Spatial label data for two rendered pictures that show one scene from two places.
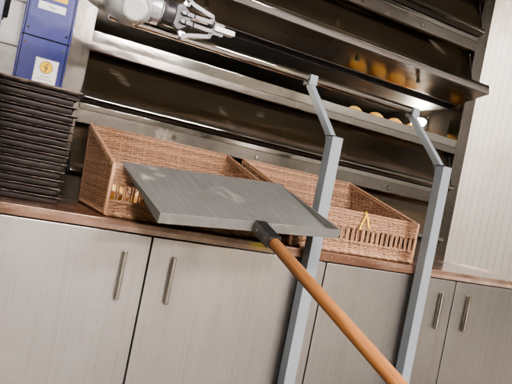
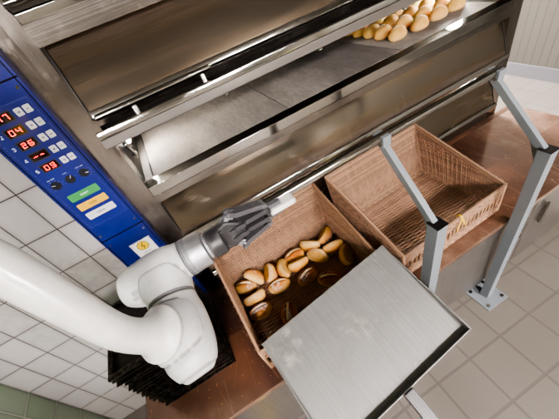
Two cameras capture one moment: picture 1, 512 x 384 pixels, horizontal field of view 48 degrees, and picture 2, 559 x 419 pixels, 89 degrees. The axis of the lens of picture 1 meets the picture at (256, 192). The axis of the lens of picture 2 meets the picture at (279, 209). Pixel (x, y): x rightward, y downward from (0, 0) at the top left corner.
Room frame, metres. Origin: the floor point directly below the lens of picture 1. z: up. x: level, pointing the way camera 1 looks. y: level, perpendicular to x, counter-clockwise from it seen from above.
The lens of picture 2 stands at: (1.26, 0.08, 1.66)
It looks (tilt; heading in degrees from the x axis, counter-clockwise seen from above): 42 degrees down; 13
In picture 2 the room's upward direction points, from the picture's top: 21 degrees counter-clockwise
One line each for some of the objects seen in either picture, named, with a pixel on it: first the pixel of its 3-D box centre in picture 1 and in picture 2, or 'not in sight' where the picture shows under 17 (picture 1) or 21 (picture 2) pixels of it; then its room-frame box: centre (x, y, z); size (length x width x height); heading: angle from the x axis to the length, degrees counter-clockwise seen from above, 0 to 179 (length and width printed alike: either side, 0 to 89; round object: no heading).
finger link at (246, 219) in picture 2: (197, 18); (248, 218); (1.74, 0.28, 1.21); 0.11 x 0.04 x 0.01; 116
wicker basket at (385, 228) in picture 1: (324, 209); (408, 192); (2.21, -0.27, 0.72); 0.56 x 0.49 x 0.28; 118
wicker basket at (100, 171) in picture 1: (176, 179); (294, 264); (1.94, 0.27, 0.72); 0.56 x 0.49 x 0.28; 117
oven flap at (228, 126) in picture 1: (298, 131); (358, 116); (2.44, -0.12, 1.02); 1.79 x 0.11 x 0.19; 117
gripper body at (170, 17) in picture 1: (175, 15); (225, 235); (1.71, 0.34, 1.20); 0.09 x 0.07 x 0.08; 116
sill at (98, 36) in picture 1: (301, 99); (352, 84); (2.46, -0.11, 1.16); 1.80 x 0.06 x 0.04; 117
